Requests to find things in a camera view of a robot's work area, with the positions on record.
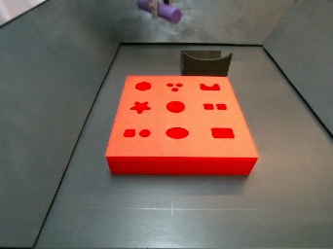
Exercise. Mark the purple cylinder peg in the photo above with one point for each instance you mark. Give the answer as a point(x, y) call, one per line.
point(161, 9)

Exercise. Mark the black curved cradle stand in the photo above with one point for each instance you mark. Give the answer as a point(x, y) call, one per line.
point(205, 63)

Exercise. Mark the red shape-sorter block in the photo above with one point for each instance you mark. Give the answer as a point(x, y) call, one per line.
point(180, 126)

